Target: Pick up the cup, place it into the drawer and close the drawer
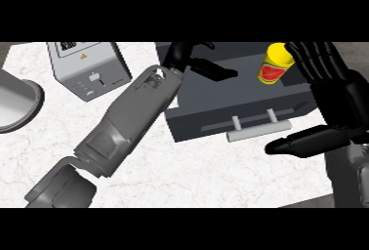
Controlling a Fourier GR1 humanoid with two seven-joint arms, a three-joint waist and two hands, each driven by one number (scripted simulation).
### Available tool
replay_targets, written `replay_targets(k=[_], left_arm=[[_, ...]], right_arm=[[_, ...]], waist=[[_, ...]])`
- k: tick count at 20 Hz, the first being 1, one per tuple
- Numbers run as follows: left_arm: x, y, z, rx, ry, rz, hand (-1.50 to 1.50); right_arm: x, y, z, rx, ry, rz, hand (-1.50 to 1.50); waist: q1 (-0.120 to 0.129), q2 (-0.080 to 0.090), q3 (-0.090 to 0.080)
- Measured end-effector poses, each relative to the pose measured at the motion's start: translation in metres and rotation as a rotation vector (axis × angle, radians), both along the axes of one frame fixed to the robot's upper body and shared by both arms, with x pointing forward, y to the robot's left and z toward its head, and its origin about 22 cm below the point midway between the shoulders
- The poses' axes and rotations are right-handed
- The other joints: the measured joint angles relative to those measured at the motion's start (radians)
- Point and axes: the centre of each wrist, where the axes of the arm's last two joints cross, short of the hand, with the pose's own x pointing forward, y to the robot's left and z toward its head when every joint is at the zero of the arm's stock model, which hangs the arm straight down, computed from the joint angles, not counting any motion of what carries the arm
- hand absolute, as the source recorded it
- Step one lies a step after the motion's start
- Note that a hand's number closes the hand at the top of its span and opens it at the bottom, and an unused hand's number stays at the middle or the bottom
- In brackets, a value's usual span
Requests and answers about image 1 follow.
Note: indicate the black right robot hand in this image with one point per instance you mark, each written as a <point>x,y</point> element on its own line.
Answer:
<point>331,97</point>

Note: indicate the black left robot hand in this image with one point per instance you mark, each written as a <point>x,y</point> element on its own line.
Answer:
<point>201,63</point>

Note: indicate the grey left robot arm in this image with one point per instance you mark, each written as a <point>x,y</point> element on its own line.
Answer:
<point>125,117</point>

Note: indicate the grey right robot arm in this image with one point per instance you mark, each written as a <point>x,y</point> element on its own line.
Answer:
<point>351,175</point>

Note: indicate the dark grey open drawer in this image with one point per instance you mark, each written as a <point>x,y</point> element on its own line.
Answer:
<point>230,97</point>

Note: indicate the yellow cup with red label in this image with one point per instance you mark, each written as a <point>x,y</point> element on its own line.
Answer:
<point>274,63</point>

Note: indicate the grey box appliance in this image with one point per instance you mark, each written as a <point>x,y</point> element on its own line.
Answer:
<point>88,68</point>

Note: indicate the round grey pot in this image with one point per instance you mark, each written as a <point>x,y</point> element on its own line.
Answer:
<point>16,101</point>

